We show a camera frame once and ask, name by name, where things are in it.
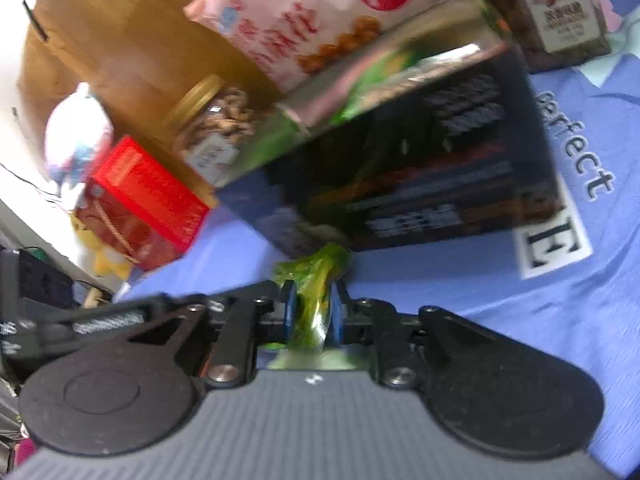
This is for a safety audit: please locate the red gift box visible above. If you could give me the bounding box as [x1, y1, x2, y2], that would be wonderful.
[74, 135, 212, 273]

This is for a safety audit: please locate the nut jar with gold lid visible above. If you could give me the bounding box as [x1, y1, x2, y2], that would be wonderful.
[164, 74, 282, 190]

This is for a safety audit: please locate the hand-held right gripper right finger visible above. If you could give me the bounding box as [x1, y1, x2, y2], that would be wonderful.
[327, 280, 503, 390]

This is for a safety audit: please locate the yellow duck plush toy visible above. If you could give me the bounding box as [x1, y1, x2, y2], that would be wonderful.
[71, 214, 137, 279]

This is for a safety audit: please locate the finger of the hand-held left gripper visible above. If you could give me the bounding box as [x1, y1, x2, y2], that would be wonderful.
[165, 294, 213, 317]

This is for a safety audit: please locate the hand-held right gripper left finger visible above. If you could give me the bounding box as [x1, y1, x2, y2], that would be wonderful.
[127, 280, 298, 387]

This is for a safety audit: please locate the small green yellow packet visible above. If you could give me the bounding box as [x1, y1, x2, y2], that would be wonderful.
[271, 242, 354, 352]

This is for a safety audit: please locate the pink snack bag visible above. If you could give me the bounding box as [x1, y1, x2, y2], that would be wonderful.
[183, 0, 457, 94]

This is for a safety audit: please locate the nut jar with brown lid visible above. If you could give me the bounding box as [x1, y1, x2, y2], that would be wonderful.
[479, 0, 613, 74]

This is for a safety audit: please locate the pink white plush toy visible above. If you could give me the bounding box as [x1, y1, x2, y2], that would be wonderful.
[44, 82, 117, 197]

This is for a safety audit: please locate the wooden board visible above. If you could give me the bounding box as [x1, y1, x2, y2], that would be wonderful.
[15, 0, 501, 207]

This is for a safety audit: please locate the black printed box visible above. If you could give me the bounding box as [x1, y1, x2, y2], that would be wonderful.
[244, 42, 565, 254]

